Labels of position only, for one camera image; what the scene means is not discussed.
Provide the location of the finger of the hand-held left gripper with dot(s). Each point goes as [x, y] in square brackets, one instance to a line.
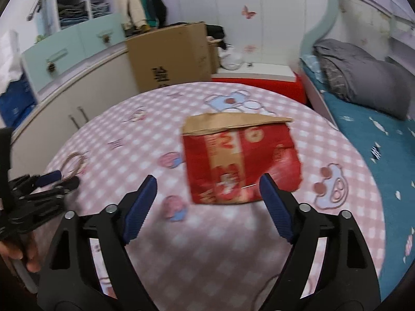
[48, 177]
[64, 185]

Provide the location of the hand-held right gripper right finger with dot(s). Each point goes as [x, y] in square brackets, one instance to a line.
[275, 207]

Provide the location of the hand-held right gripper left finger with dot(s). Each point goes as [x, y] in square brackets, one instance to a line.
[142, 207]

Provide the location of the red paper bag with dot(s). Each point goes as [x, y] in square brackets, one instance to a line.
[227, 155]

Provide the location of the person's left hand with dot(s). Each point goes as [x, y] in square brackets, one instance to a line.
[30, 252]

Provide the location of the cream low cabinet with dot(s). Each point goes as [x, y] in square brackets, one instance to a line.
[55, 103]

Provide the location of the teal printed bed sheet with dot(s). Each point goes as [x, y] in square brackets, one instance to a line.
[373, 175]

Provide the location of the white plastic bag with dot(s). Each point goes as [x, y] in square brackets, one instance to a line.
[8, 58]

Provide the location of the pinecone drawer knob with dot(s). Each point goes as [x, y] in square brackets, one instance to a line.
[105, 38]
[51, 66]

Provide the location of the red floor mat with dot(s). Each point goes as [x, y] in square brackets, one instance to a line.
[259, 86]

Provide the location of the teal drawer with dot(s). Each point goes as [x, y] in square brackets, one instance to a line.
[48, 51]
[97, 29]

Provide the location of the cardboard box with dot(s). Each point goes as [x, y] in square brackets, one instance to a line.
[168, 55]

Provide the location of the clear plastic bag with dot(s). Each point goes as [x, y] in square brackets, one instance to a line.
[231, 58]

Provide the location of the grey cushion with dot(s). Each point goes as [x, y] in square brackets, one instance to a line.
[366, 77]

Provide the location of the folded clothes stack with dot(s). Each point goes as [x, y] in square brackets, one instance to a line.
[100, 9]
[73, 13]

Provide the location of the black bag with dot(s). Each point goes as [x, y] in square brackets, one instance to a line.
[215, 34]

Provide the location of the cream hanging garment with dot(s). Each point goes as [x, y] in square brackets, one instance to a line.
[129, 0]

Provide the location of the pink butterfly sticker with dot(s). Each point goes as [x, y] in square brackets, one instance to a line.
[248, 12]

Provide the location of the green hanging garment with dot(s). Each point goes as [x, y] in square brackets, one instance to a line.
[149, 3]

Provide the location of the black hanging garment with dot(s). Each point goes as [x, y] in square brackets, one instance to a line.
[159, 3]

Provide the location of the white wardrobe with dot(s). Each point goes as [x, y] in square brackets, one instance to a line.
[207, 0]

